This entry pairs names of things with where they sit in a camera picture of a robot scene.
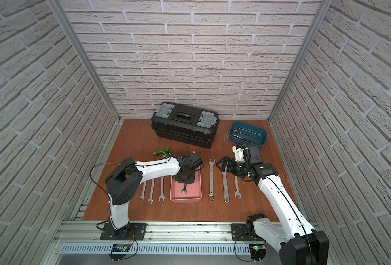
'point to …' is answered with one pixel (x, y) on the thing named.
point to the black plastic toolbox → (185, 125)
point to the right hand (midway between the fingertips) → (226, 166)
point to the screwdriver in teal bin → (236, 130)
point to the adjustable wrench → (225, 184)
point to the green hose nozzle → (164, 152)
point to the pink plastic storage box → (194, 194)
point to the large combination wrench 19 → (237, 192)
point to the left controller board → (119, 247)
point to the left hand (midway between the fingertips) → (192, 180)
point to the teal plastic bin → (246, 133)
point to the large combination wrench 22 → (211, 198)
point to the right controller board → (257, 250)
